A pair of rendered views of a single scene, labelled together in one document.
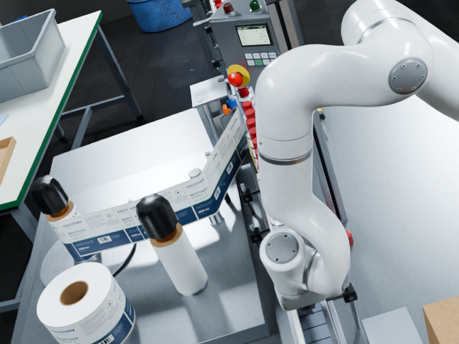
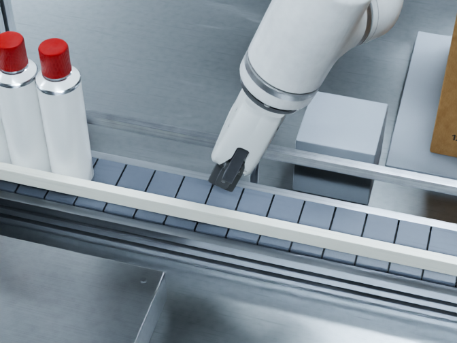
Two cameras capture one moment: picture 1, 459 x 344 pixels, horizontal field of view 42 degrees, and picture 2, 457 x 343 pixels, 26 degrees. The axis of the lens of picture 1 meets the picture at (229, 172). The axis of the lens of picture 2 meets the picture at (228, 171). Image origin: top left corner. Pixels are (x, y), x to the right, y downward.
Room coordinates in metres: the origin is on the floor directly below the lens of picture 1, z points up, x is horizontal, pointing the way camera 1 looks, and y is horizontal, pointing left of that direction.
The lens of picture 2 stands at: (0.75, 0.76, 1.75)
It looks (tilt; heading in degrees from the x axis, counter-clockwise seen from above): 45 degrees down; 279
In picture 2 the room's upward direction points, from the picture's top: straight up
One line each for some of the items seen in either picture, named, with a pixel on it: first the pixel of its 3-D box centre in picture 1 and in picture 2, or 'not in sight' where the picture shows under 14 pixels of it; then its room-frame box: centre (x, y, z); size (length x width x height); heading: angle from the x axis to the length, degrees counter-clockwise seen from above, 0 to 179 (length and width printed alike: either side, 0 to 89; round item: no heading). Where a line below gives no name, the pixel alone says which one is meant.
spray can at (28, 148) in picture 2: not in sight; (22, 109); (1.13, -0.07, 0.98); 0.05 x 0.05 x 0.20
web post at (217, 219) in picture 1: (205, 196); not in sight; (1.35, 0.09, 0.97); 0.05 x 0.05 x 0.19
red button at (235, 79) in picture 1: (235, 78); not in sight; (1.27, -0.10, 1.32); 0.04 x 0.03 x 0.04; 48
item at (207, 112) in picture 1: (223, 124); not in sight; (1.62, -0.04, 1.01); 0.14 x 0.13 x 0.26; 173
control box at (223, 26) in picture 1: (258, 43); not in sight; (1.29, -0.18, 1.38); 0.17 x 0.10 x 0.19; 48
